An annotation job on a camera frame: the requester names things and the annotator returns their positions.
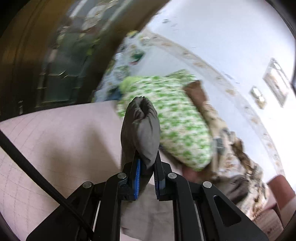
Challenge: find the grey quilted puffer jacket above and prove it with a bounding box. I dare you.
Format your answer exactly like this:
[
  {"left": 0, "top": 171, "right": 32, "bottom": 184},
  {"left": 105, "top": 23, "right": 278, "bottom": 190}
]
[{"left": 120, "top": 96, "right": 250, "bottom": 241}]

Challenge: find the green checkered pillow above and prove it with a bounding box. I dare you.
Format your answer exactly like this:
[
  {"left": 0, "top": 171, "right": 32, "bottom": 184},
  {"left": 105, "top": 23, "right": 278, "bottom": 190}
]
[{"left": 115, "top": 69, "right": 215, "bottom": 172}]

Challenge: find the pink quilted mattress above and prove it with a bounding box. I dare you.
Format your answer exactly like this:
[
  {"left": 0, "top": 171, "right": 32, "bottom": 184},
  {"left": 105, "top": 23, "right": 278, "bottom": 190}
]
[{"left": 0, "top": 99, "right": 183, "bottom": 241}]

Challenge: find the leaf print blanket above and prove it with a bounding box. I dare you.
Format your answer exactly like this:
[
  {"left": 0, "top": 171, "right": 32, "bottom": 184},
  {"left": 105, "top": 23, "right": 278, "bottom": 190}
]
[{"left": 182, "top": 80, "right": 269, "bottom": 220}]

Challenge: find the red brown sofa headboard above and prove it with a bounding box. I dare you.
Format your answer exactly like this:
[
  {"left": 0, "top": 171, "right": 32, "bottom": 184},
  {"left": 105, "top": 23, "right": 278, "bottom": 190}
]
[{"left": 254, "top": 174, "right": 296, "bottom": 239}]

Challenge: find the clear plastic bag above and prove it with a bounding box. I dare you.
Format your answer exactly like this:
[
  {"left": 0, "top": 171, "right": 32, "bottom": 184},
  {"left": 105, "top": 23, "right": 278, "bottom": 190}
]
[{"left": 91, "top": 31, "right": 151, "bottom": 102}]

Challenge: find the dark wooden glass cabinet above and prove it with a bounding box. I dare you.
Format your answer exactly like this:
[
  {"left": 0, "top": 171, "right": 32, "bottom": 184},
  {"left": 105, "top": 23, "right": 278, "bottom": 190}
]
[{"left": 1, "top": 1, "right": 166, "bottom": 120}]

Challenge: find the black cable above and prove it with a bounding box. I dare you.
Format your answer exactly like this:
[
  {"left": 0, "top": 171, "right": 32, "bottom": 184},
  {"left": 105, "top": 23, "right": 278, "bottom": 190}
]
[{"left": 0, "top": 129, "right": 70, "bottom": 209}]

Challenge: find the small wall socket plate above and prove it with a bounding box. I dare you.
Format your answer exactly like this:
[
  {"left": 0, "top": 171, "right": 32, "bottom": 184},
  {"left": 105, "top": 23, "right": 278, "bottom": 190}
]
[{"left": 250, "top": 86, "right": 266, "bottom": 109}]

